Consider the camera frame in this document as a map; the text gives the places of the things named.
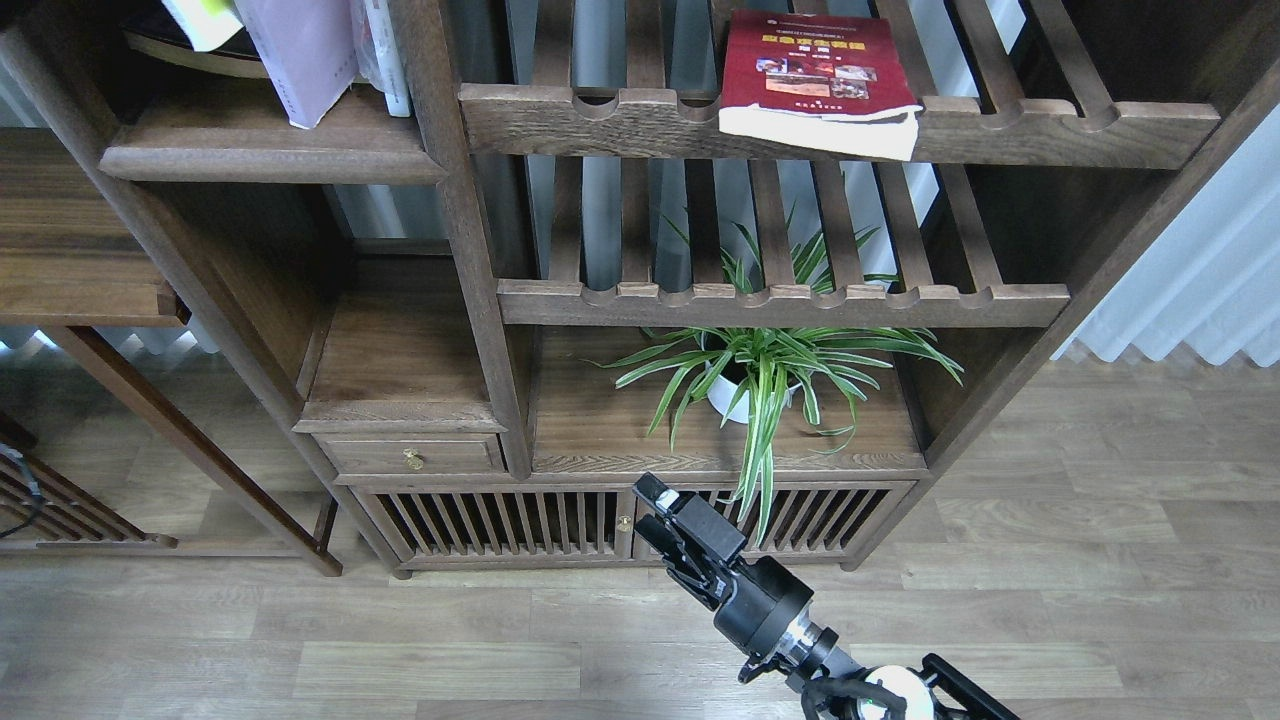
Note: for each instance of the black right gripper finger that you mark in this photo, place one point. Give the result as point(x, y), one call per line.
point(719, 541)
point(684, 564)

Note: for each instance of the white and purple book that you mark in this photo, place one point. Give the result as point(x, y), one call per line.
point(307, 49)

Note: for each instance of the white book in plastic wrap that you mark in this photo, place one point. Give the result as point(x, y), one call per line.
point(378, 55)

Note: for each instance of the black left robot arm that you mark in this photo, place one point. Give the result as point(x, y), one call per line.
point(36, 499)

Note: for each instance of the brass drawer knob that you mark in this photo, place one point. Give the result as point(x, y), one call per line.
point(413, 459)

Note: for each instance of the dark wooden bookshelf unit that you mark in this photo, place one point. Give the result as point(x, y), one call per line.
point(456, 281)

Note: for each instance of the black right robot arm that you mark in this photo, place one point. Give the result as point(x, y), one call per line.
point(833, 686)

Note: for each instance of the green spider plant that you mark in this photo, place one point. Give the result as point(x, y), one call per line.
point(775, 361)

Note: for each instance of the maroon book with cream pages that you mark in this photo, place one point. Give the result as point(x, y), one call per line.
point(154, 32)

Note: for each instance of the yellow-green paperback book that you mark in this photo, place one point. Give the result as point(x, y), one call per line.
point(207, 24)

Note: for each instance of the white pleated curtain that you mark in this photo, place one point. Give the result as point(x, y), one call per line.
point(1211, 280)

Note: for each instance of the red paperback book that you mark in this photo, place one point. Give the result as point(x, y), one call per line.
point(821, 82)

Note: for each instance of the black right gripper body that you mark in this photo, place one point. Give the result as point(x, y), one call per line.
point(752, 604)

